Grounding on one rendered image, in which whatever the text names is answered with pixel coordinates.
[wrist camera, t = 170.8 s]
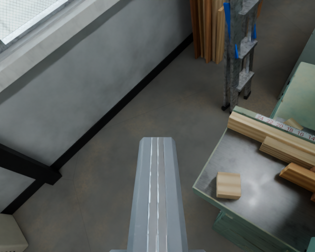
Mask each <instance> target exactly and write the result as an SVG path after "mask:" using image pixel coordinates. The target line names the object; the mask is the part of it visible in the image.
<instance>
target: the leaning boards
mask: <svg viewBox="0 0 315 252"><path fill-rule="evenodd" d="M189 1H190V12H191V22H192V33H193V44H194V55H195V59H197V58H198V57H199V56H200V55H201V57H202V58H203V57H204V58H205V61H206V63H207V64H208V63H209V61H210V60H211V59H212V61H214V62H215V63H216V64H219V63H220V62H221V61H222V59H223V53H224V52H225V10H224V3H225V2H226V0H189ZM262 3H263V0H261V3H260V4H259V5H258V8H257V18H258V17H259V16H260V12H261V8H262Z"/></svg>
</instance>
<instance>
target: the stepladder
mask: <svg viewBox="0 0 315 252"><path fill-rule="evenodd" d="M261 2H262V0H225V2H224V3H223V7H224V12H225V30H224V81H223V106H222V107H221V109H222V110H223V111H225V110H226V109H227V108H228V107H230V112H229V114H230V115H231V113H232V112H233V109H234V107H235V106H238V96H239V95H240V93H241V91H242V89H243V88H244V96H243V99H245V100H247V99H248V97H249V96H250V94H251V79H252V77H253V76H254V74H255V73H254V72H252V68H253V57H254V47H255V46H256V45H257V43H258V41H257V40H255V39H256V38H257V35H256V24H257V13H258V5H259V4H260V3H261ZM247 27H248V34H247ZM245 58H246V69H245V68H244V69H243V67H244V59H245ZM229 89H230V103H229Z"/></svg>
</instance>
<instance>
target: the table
mask: <svg viewBox="0 0 315 252"><path fill-rule="evenodd" d="M261 145H262V142H260V141H257V140H255V139H253V138H251V137H248V136H246V135H244V134H241V133H239V132H237V131H235V130H232V129H230V128H228V127H227V128H226V130H225V131H224V133H223V135H222V136H221V138H220V140H219V142H218V143H217V145H216V147H215V148H214V150H213V152H212V154H211V155H210V157H209V159H208V161H207V162H206V164H205V166H204V167H203V169H202V171H201V173H200V174H199V176H198V178H197V180H196V181H195V183H194V185H193V186H192V189H193V193H195V194H196V195H198V196H199V197H201V198H203V199H204V200H206V201H207V202H209V203H211V204H212V205H214V206H215V207H217V208H219V209H220V210H222V211H223V212H225V213H226V214H228V215H230V216H231V217H233V218H234V219H236V220H238V221H239V222H241V223H242V224H244V225H246V226H247V227H249V228H250V229H252V230H254V231H255V232H257V233H258V234H260V235H262V236H263V237H265V238H266V239H268V240H270V241H271V242H273V243H274V244H276V245H278V246H279V247H281V248H282V250H281V252H304V251H305V249H306V252H307V249H308V246H309V243H310V240H311V238H312V237H315V202H314V201H312V200H311V197H312V194H313V192H311V191H309V190H307V189H305V188H303V187H301V186H299V185H297V184H295V183H293V182H291V181H289V180H287V179H285V178H283V177H281V176H280V173H281V171H282V170H283V169H284V168H285V167H287V166H288V165H289V163H286V162H284V161H282V160H280V159H278V158H276V157H273V156H271V155H269V154H267V153H265V152H263V151H260V150H259V149H260V147H261ZM218 172H225V173H236V174H240V183H241V197H240V198H239V199H230V198H221V197H217V174H218Z"/></svg>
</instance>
